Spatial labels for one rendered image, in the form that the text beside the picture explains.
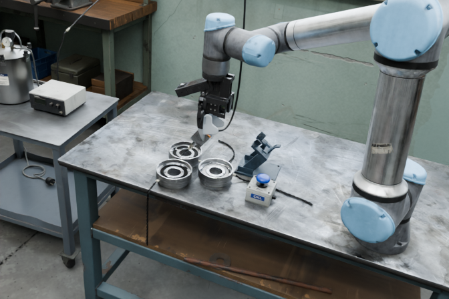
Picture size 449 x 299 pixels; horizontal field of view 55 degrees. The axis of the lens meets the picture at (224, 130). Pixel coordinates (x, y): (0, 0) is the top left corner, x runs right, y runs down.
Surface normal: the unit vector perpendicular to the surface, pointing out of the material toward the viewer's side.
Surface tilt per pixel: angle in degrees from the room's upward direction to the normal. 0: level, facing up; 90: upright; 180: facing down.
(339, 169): 0
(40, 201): 0
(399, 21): 83
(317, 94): 90
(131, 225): 0
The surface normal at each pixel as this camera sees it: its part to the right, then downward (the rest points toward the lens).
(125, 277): 0.10, -0.87
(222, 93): -0.33, 0.44
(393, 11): -0.63, 0.22
